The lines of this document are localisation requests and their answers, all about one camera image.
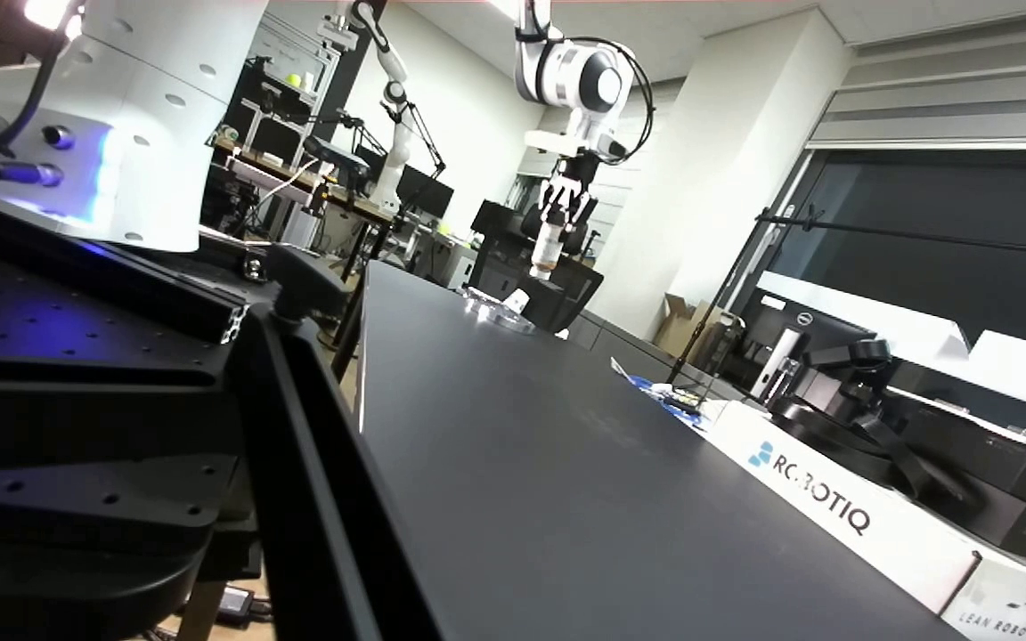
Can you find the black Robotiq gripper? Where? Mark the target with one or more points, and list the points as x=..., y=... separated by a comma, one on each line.
x=567, y=167

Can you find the blue and white packet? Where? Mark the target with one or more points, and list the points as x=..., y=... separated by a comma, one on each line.
x=659, y=394

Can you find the white plastic bottle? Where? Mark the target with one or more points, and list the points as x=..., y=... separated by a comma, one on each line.
x=548, y=249

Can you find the black object on table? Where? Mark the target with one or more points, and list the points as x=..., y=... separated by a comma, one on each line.
x=535, y=290

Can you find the black tripod pole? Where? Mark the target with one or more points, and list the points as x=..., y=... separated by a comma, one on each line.
x=893, y=233

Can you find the black perforated mounting platform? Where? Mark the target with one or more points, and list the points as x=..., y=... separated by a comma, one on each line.
x=71, y=394

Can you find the black computer case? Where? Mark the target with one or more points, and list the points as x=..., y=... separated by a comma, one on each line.
x=989, y=457

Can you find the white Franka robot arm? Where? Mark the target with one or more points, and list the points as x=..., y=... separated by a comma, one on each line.
x=571, y=77

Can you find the cluttered wooden workbench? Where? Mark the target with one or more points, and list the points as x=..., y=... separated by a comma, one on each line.
x=302, y=190

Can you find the white Robotiq cardboard box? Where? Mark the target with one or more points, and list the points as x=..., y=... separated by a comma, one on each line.
x=829, y=501

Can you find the small white printed box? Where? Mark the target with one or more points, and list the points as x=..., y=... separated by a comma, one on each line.
x=1018, y=598

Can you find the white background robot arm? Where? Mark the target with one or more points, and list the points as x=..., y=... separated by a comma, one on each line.
x=400, y=109

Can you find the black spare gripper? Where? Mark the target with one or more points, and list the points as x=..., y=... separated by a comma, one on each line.
x=856, y=402

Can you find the brown cardboard box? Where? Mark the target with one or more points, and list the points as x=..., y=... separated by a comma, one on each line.
x=685, y=327

